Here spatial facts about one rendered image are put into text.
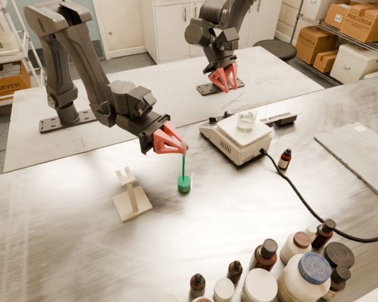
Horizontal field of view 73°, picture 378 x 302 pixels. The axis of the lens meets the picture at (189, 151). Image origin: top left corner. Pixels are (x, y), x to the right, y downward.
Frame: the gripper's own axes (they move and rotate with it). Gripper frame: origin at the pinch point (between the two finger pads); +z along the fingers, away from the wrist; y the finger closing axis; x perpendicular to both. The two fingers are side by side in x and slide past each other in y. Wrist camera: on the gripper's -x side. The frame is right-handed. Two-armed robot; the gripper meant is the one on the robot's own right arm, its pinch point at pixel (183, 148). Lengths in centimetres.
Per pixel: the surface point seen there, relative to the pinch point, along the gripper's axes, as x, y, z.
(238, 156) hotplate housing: 9.8, 14.6, 8.3
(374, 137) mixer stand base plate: 13, 52, 39
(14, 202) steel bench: 15.2, -29.8, -32.7
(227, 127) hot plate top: 6.0, 19.3, 1.6
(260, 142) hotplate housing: 8.2, 21.6, 11.3
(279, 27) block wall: 92, 363, -94
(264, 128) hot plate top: 5.9, 25.2, 10.4
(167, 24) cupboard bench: 56, 191, -163
